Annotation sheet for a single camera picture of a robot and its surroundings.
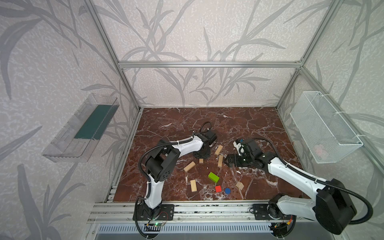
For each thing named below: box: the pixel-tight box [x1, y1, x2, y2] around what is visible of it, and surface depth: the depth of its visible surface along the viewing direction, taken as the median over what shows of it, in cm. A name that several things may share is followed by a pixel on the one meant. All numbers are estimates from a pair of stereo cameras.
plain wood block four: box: [183, 161, 196, 173], surface depth 90 cm
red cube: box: [215, 185, 222, 193], surface depth 82 cm
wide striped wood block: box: [190, 179, 198, 192], surface depth 83 cm
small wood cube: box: [235, 181, 245, 191], surface depth 83 cm
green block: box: [208, 171, 220, 183], surface depth 86 cm
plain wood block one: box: [214, 144, 223, 156], surface depth 98 cm
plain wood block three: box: [217, 154, 224, 168], surface depth 92 cm
